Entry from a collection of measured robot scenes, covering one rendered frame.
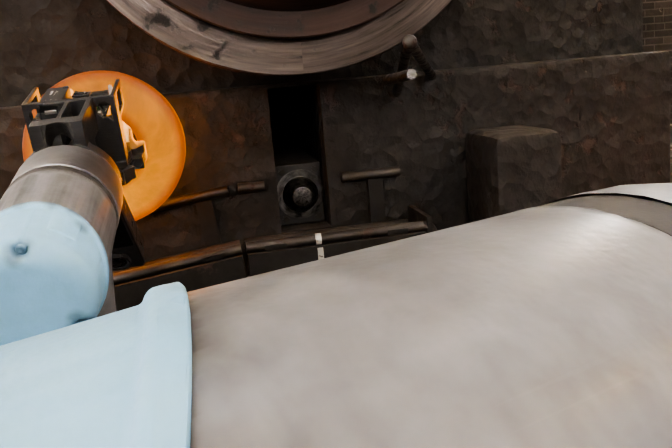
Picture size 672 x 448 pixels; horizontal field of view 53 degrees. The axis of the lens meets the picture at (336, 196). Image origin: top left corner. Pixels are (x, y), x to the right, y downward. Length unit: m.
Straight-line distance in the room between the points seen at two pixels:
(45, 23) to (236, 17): 0.27
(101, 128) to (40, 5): 0.30
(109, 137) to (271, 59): 0.19
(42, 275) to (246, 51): 0.36
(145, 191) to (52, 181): 0.27
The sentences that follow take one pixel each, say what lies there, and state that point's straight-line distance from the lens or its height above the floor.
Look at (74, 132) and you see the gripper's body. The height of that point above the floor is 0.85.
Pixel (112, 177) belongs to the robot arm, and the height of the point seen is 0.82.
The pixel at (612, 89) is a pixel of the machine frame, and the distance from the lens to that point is 0.92.
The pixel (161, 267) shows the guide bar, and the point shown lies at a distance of 0.71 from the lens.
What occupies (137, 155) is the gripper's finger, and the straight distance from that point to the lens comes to 0.63.
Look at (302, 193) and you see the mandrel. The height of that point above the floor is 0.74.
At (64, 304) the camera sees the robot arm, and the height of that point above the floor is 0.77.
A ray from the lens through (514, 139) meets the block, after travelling 0.75.
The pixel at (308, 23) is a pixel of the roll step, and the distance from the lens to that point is 0.68.
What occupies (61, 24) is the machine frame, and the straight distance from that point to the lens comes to 0.86.
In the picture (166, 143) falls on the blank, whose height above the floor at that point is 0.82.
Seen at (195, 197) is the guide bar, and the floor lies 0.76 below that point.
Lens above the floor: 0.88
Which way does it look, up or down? 10 degrees down
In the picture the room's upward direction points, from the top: 5 degrees counter-clockwise
